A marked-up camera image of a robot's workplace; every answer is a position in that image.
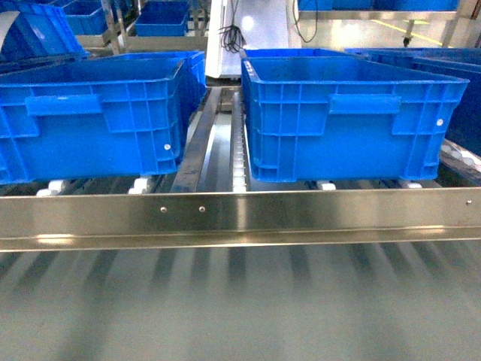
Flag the stainless steel shelf rack right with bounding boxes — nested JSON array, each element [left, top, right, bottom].
[[0, 0, 481, 253]]

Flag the blue bin right target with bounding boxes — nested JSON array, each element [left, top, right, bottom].
[[241, 56, 469, 183]]

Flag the blue bin target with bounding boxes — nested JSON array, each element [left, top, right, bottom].
[[241, 56, 469, 183], [1, 58, 186, 184]]

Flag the blue bin left target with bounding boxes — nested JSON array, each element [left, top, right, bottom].
[[1, 58, 186, 184]]

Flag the tilted blue bin behind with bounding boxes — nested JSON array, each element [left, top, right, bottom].
[[1, 1, 86, 62]]

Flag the grey flat ribbon strip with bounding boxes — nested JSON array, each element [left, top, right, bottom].
[[0, 11, 20, 50]]

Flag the black hanging cables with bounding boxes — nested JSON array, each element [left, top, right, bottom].
[[219, 0, 245, 53]]

